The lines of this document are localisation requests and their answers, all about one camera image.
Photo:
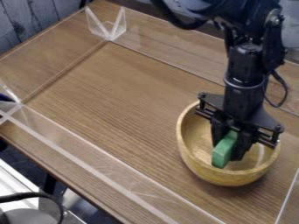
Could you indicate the green rectangular block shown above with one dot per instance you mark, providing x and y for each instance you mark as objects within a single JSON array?
[{"x": 224, "y": 149}]

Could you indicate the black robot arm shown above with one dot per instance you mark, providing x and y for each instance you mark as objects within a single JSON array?
[{"x": 253, "y": 27}]

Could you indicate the clear acrylic corner bracket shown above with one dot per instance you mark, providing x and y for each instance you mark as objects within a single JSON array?
[{"x": 108, "y": 30}]

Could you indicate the light wooden bowl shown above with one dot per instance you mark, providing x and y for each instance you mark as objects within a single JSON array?
[{"x": 196, "y": 148}]

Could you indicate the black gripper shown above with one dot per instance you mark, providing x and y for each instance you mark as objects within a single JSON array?
[{"x": 238, "y": 111}]

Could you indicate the clear acrylic right panel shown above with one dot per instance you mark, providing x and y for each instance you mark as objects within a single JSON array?
[{"x": 289, "y": 213}]

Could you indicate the clear acrylic front wall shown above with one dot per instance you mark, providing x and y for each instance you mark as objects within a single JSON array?
[{"x": 97, "y": 175}]

